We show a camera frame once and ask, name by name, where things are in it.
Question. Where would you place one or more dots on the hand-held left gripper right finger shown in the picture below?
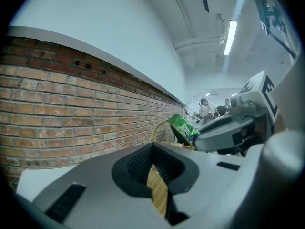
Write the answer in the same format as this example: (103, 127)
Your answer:
(207, 175)

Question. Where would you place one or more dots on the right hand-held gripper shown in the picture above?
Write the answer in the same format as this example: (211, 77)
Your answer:
(256, 87)

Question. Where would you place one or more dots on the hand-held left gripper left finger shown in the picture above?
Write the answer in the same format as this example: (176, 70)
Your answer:
(95, 175)

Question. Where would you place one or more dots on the green candy stick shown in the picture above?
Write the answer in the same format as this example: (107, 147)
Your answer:
(183, 125)

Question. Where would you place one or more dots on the two-tier wicker basket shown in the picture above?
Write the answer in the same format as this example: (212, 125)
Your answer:
(157, 190)

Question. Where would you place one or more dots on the person's right forearm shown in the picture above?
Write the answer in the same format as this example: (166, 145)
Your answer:
(281, 124)

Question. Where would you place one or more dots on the white printed shirt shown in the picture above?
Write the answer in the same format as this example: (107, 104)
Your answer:
(291, 87)

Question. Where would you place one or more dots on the white ceiling pipe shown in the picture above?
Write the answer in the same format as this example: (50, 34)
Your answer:
(200, 41)

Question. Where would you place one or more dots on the long ceiling tube light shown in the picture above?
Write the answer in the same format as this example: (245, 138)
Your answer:
(230, 36)

